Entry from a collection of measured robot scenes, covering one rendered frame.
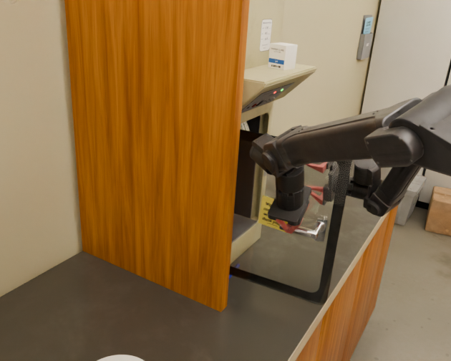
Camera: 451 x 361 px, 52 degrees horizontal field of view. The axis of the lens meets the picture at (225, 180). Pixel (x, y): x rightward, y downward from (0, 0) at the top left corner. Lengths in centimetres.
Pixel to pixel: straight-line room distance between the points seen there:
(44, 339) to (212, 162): 55
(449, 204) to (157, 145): 307
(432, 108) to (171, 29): 65
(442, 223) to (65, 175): 316
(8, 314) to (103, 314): 22
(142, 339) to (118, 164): 43
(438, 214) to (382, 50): 140
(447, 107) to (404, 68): 358
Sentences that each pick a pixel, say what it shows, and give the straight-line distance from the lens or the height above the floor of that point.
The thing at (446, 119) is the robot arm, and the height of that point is 159.
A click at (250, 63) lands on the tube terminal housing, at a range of 119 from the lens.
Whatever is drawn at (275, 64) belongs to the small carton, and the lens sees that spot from 120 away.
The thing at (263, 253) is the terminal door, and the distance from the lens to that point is 116.
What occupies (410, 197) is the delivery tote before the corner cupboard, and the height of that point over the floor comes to 27.
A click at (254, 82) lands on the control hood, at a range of 102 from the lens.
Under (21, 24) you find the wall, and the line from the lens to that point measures 121.
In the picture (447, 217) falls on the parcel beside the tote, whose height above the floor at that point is 16.
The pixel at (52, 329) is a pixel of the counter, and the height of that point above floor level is 94.
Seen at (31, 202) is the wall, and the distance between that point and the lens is 131.
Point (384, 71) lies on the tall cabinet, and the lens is 413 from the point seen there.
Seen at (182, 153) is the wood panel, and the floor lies 133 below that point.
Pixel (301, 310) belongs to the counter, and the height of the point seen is 94.
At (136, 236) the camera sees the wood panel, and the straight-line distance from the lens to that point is 126.
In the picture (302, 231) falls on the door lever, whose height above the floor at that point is 120.
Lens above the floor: 169
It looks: 23 degrees down
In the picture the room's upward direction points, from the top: 4 degrees clockwise
